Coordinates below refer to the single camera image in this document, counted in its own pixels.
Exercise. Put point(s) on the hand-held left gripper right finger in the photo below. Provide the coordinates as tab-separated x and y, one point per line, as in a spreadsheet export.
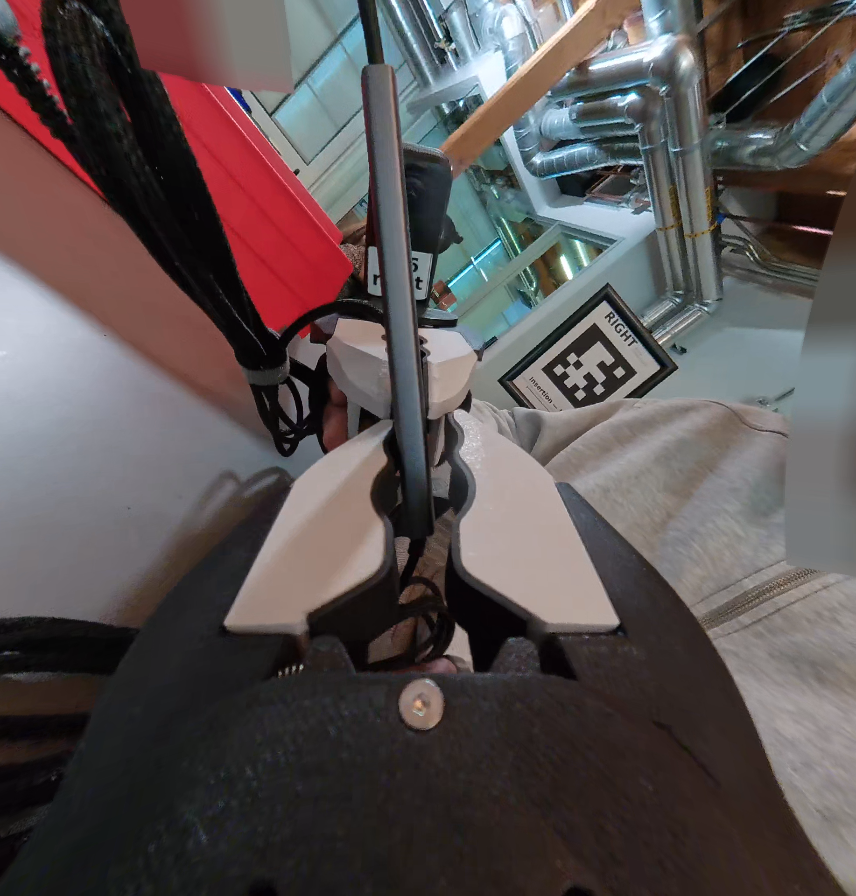
533	546

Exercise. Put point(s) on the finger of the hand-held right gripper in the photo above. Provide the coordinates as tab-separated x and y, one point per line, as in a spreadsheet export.
358	364
450	371

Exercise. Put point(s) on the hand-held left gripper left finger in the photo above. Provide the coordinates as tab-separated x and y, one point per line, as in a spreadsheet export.
316	546

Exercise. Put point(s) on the grey USB hub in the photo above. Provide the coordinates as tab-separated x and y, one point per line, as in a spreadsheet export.
400	315

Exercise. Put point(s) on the red divided plastic bin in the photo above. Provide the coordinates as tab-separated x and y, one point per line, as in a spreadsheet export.
260	210

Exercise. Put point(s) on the person's right forearm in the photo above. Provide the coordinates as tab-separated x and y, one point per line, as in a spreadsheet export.
610	476

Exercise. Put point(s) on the grey desk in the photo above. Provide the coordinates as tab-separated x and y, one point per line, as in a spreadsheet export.
85	455

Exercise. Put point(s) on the person's right hand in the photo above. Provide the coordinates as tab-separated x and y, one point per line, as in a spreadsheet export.
337	427

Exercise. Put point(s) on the person's left hand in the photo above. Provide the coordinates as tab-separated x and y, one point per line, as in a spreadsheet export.
389	647

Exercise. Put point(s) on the framed black white marker sign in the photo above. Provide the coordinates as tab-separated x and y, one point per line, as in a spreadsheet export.
589	364

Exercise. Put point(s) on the wooden ceiling beam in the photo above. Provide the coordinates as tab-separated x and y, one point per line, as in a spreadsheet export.
540	70

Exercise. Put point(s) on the cluster of silver ventilation ducts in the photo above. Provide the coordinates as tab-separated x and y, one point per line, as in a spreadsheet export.
673	140

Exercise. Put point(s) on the glass window wall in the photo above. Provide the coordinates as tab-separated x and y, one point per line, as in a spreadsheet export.
330	105

